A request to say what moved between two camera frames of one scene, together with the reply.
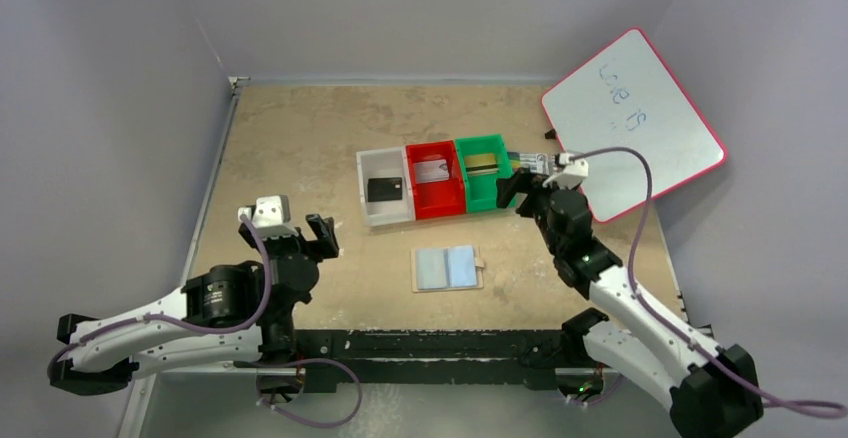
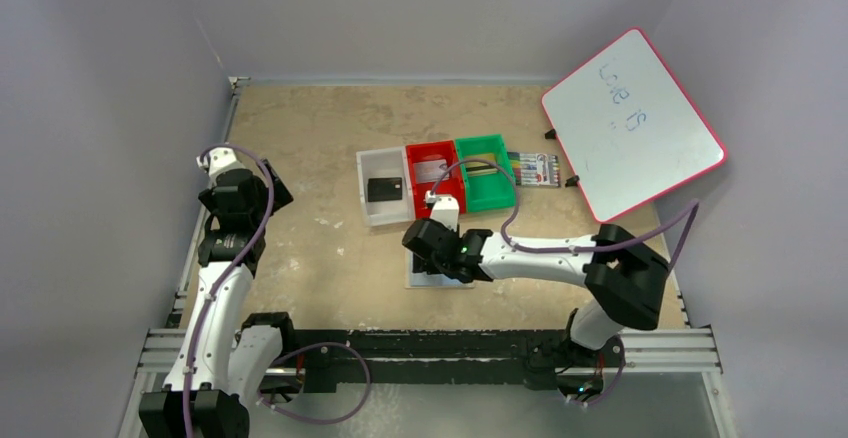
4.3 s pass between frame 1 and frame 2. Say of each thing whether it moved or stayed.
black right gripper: moved
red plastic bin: stayed
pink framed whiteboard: stayed
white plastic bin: stayed
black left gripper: moved
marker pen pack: stayed
